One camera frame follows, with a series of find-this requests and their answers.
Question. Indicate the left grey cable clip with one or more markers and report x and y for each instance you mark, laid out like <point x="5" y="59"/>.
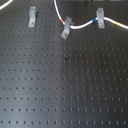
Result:
<point x="32" y="16"/>

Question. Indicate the right grey cable clip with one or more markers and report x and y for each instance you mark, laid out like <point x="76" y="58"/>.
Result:
<point x="100" y="16"/>

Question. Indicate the grey cable clip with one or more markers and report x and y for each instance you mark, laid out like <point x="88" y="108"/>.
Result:
<point x="66" y="31"/>
<point x="100" y="16"/>
<point x="32" y="16"/>

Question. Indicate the middle grey cable clip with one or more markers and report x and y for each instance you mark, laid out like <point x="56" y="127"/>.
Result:
<point x="66" y="31"/>

